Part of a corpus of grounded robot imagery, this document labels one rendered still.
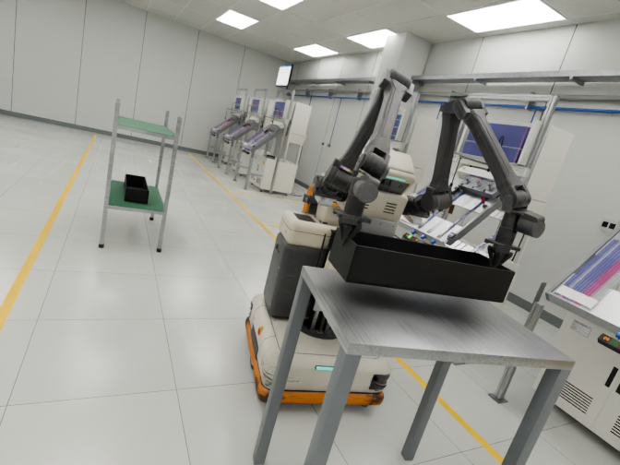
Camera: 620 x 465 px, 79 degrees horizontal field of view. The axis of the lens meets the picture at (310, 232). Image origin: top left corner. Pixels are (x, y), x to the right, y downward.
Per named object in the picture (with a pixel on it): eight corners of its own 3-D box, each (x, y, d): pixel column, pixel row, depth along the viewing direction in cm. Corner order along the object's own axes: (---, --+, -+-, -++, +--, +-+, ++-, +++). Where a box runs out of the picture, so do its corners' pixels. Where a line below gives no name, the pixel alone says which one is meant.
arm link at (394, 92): (407, 92, 130) (380, 77, 128) (417, 80, 125) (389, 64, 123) (381, 185, 108) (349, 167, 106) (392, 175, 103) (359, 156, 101)
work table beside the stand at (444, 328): (252, 456, 144) (303, 265, 124) (408, 453, 165) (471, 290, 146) (269, 596, 102) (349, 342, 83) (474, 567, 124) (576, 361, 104)
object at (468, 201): (482, 218, 279) (481, 213, 277) (422, 196, 335) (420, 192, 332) (513, 193, 285) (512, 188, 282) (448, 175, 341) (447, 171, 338)
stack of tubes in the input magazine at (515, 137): (515, 162, 276) (529, 126, 270) (461, 152, 320) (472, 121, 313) (524, 166, 282) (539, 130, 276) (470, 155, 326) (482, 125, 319)
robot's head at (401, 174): (352, 163, 162) (369, 140, 150) (394, 174, 169) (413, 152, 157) (355, 190, 155) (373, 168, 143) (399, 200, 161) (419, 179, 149)
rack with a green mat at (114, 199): (98, 247, 287) (114, 101, 260) (102, 213, 364) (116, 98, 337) (161, 252, 309) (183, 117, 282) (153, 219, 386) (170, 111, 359)
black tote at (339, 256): (469, 280, 139) (480, 253, 136) (503, 303, 123) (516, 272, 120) (327, 259, 121) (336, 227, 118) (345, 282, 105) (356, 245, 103)
